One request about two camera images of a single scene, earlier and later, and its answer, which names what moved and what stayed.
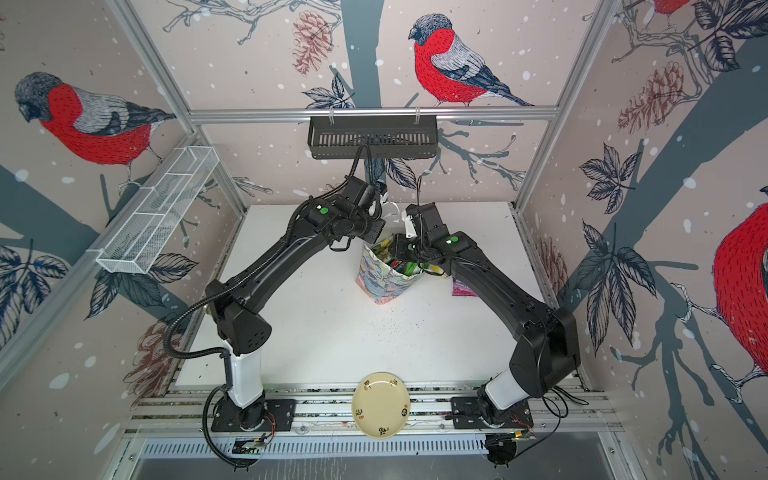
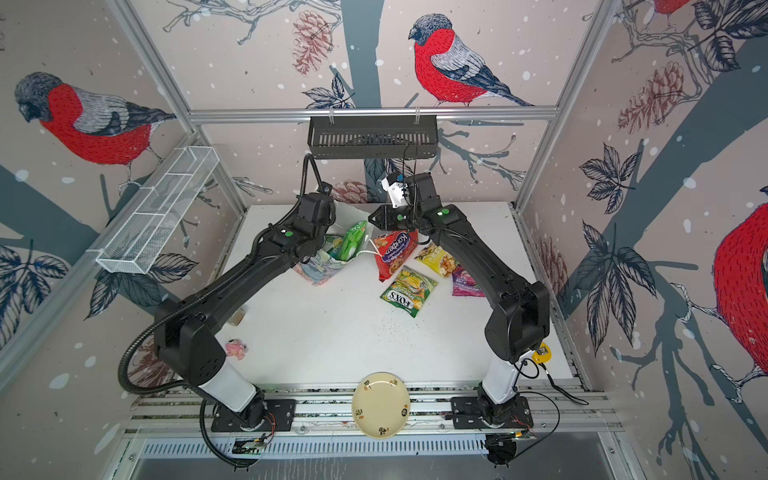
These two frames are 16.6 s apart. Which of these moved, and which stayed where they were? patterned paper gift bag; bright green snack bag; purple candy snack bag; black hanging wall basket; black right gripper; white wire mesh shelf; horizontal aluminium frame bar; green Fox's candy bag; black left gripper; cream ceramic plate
Moved: black right gripper; bright green snack bag; black left gripper; patterned paper gift bag; green Fox's candy bag
Stayed: white wire mesh shelf; cream ceramic plate; purple candy snack bag; black hanging wall basket; horizontal aluminium frame bar
